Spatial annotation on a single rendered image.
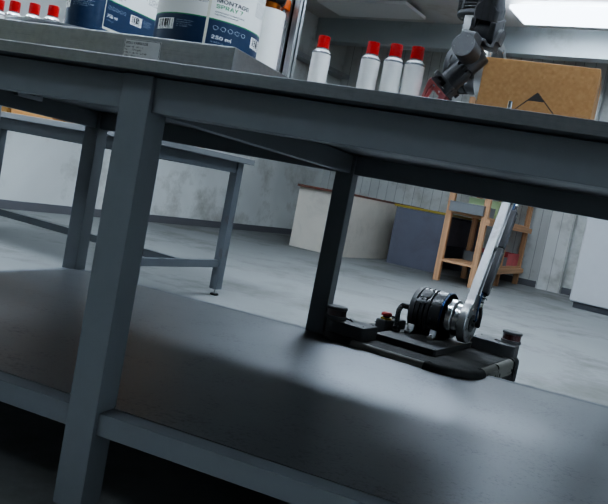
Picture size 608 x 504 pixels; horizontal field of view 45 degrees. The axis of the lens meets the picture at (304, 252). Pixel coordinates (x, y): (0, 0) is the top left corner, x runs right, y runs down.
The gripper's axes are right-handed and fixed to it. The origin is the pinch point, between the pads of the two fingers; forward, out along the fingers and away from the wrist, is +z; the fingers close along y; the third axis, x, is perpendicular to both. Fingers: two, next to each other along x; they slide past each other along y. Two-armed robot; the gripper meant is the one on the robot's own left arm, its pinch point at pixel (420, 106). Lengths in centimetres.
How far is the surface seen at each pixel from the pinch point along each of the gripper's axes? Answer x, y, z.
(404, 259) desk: -54, -685, 154
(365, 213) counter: -122, -652, 150
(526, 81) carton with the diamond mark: 9.5, -17.0, -24.6
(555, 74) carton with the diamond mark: 13.2, -16.7, -31.1
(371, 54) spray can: -19.1, 1.4, 0.9
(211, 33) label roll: -17, 70, 17
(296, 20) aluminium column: -48, -12, 11
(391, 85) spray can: -8.8, 2.6, 2.1
